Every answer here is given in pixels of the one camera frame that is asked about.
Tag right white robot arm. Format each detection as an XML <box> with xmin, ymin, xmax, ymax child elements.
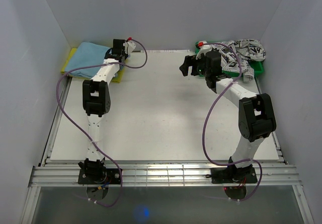
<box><xmin>179</xmin><ymin>51</ymin><xmax>276</xmax><ymax>184</ymax></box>

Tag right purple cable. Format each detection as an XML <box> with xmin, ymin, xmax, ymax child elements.
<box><xmin>201</xmin><ymin>42</ymin><xmax>264</xmax><ymax>201</ymax></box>

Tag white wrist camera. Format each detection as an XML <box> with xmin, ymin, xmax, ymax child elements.
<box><xmin>196</xmin><ymin>41</ymin><xmax>212</xmax><ymax>59</ymax></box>
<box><xmin>124</xmin><ymin>37</ymin><xmax>136</xmax><ymax>55</ymax></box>

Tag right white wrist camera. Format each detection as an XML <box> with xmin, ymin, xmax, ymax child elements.
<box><xmin>196</xmin><ymin>41</ymin><xmax>212</xmax><ymax>59</ymax></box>

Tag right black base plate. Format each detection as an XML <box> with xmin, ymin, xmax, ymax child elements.
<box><xmin>206</xmin><ymin>166</ymin><xmax>258</xmax><ymax>184</ymax></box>

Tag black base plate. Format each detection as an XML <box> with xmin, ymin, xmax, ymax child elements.
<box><xmin>206</xmin><ymin>166</ymin><xmax>258</xmax><ymax>184</ymax></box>
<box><xmin>77</xmin><ymin>168</ymin><xmax>121</xmax><ymax>185</ymax></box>

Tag newspaper print trousers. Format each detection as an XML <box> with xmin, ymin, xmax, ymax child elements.
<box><xmin>211</xmin><ymin>39</ymin><xmax>266</xmax><ymax>83</ymax></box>

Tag light blue trousers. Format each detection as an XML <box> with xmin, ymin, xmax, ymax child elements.
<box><xmin>64</xmin><ymin>41</ymin><xmax>131</xmax><ymax>80</ymax></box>

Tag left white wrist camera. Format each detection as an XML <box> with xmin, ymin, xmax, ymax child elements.
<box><xmin>124</xmin><ymin>37</ymin><xmax>136</xmax><ymax>55</ymax></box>

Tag green plastic bin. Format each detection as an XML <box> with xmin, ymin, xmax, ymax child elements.
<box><xmin>195</xmin><ymin>41</ymin><xmax>264</xmax><ymax>77</ymax></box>

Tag aluminium mounting rail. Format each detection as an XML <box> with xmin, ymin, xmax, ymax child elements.
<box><xmin>29</xmin><ymin>162</ymin><xmax>302</xmax><ymax>187</ymax></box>

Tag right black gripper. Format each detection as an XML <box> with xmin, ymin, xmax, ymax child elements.
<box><xmin>180</xmin><ymin>54</ymin><xmax>210</xmax><ymax>78</ymax></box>

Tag folded yellow trousers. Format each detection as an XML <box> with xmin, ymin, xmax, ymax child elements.
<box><xmin>59</xmin><ymin>47</ymin><xmax>126</xmax><ymax>84</ymax></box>

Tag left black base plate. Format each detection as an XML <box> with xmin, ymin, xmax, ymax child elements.
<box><xmin>77</xmin><ymin>168</ymin><xmax>121</xmax><ymax>185</ymax></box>

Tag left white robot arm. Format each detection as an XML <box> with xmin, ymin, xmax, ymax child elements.
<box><xmin>78</xmin><ymin>39</ymin><xmax>129</xmax><ymax>184</ymax></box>

